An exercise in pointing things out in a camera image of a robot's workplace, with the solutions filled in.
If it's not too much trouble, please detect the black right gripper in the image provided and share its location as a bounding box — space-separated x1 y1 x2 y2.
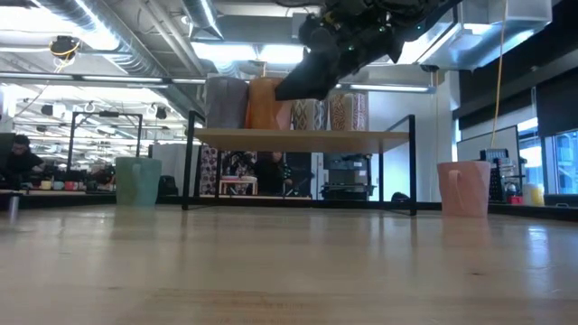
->
274 0 407 101

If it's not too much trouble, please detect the white grey diamond-patterned mug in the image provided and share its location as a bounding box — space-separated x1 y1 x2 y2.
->
290 98 330 132

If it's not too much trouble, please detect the cream orange-patterned mug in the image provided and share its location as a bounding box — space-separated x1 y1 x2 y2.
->
328 92 368 132

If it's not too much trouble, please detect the brown-orange mug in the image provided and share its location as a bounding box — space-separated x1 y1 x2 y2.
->
245 76 293 131

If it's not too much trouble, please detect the lavender mug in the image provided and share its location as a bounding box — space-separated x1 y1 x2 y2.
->
205 75 250 130

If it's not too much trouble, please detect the black cabinet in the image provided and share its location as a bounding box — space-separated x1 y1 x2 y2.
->
322 153 376 200

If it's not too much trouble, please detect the person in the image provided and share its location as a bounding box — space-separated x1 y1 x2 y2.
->
253 151 295 196
0 134 47 187

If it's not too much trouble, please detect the small wooden stool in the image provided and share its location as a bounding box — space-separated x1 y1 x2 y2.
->
219 176 259 196

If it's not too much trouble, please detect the patterned room divider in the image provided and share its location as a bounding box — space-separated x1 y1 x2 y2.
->
200 144 257 196

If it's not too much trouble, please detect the white board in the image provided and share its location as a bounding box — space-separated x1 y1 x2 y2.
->
455 125 520 163

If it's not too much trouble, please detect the black bag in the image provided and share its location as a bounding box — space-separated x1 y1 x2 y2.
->
157 174 178 198

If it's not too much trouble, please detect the long linear ceiling light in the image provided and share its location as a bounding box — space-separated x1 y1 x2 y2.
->
0 70 438 95

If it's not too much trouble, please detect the pink mug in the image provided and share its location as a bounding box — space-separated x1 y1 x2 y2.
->
436 161 492 218

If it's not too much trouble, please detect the green mug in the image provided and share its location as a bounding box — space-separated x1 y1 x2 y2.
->
115 156 163 208

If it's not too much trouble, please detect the yellow bottle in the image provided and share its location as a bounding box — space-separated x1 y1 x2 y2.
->
523 182 545 207

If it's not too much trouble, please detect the wooden shelf riser black frame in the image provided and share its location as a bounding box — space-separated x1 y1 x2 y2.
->
182 110 417 217

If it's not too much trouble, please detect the black aluminium extrusion frame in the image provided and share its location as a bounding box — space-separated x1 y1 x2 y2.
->
17 192 578 222

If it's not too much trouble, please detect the yellow hanging cable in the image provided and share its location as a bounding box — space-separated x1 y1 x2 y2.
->
490 0 509 135

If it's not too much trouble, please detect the black wire rack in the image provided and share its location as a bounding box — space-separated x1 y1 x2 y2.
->
479 148 509 203

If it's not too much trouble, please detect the black yellow cable reel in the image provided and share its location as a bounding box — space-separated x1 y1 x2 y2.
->
48 34 81 62

